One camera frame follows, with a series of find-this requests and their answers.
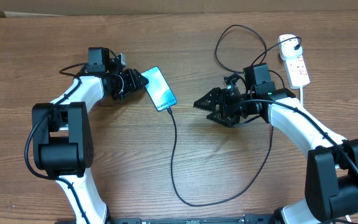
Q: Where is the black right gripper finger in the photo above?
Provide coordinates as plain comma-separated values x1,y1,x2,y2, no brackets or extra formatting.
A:
206,111,233,128
193,87,223,112

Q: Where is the black Samsung Galaxy smartphone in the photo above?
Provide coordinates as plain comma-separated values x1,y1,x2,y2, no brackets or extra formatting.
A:
141,67,177,112

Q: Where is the black USB charging cable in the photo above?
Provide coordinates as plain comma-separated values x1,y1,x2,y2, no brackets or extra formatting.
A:
165,24,303,207

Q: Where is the white power strip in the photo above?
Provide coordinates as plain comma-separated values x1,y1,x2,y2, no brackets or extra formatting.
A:
283,55,310,89

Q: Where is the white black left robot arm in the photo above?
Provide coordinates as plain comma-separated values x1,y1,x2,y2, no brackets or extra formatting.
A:
24,47,149,223

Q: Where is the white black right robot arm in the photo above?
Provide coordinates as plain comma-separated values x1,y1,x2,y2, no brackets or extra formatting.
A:
193,63,358,223

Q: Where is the brown cardboard backdrop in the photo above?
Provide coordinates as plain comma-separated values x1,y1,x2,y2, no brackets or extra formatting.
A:
0,0,358,17

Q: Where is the white USB wall charger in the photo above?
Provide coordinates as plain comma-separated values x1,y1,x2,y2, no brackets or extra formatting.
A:
278,34,303,61

